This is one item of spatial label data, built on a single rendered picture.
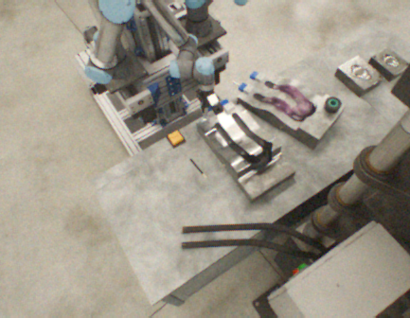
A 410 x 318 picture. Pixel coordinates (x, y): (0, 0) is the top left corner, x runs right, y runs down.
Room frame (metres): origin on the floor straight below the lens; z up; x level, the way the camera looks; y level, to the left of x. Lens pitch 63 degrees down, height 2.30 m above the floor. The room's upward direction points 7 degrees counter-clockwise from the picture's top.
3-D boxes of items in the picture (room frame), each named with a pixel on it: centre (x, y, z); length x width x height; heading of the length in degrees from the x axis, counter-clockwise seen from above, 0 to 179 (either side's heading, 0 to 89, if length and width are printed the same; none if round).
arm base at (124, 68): (1.24, 0.40, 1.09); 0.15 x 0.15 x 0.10
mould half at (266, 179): (0.78, -0.19, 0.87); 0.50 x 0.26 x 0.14; 26
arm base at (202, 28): (1.47, -0.04, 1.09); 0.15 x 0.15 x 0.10
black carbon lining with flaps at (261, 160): (0.80, -0.19, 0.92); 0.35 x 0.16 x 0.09; 26
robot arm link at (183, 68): (1.03, 0.05, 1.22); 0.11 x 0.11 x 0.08; 75
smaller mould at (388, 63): (1.22, -1.10, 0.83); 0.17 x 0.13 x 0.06; 26
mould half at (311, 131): (1.02, -0.47, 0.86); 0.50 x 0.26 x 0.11; 44
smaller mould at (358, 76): (1.16, -0.90, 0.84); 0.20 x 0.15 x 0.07; 26
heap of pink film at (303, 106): (1.02, -0.47, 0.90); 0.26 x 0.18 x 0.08; 44
